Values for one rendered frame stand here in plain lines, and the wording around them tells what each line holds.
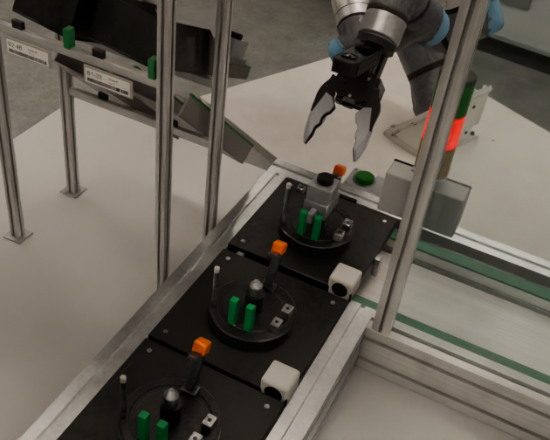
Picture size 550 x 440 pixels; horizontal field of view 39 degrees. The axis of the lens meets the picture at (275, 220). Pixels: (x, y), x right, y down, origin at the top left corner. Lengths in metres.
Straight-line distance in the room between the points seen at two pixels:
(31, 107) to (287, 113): 1.83
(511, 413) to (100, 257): 0.78
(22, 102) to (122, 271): 2.23
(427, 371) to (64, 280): 0.67
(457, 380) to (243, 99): 1.00
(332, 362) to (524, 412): 0.31
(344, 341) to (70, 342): 0.46
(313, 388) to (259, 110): 0.95
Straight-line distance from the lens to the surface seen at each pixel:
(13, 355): 1.37
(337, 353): 1.26
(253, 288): 1.20
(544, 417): 1.31
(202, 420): 1.10
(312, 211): 1.36
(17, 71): 3.88
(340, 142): 1.89
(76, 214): 1.62
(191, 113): 1.33
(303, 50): 4.20
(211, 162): 1.41
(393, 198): 1.16
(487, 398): 1.32
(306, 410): 1.17
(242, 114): 1.95
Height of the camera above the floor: 1.88
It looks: 39 degrees down
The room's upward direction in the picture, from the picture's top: 8 degrees clockwise
